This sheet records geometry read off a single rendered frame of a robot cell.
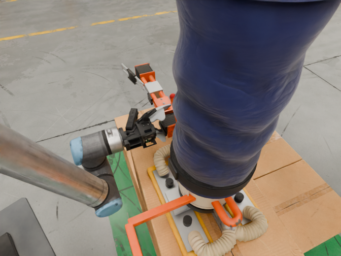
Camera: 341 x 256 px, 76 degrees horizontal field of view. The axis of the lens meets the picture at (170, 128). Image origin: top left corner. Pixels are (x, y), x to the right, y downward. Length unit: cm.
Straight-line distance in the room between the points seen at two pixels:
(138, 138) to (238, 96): 51
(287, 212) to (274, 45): 113
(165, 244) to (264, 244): 30
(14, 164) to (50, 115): 219
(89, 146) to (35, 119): 202
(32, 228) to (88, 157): 45
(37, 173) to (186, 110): 36
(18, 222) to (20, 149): 66
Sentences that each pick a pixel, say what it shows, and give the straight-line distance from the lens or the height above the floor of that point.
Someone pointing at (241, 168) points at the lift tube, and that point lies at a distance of 50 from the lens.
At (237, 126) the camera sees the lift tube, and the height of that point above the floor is 141.
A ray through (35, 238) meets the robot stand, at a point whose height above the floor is 75.
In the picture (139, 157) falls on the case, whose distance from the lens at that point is 89.
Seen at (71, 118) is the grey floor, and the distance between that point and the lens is 258.
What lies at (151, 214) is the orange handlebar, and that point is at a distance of 63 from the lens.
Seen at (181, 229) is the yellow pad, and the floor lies 97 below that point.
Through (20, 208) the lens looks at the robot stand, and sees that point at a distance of 118.
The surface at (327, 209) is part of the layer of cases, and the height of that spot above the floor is 54.
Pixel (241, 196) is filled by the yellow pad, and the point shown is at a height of 99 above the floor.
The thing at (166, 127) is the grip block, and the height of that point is 110.
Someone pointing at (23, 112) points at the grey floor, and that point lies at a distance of 291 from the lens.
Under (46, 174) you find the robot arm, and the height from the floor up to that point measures 123.
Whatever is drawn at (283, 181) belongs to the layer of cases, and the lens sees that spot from 144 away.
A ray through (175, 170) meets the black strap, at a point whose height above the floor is 121.
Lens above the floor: 167
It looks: 48 degrees down
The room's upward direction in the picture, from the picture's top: straight up
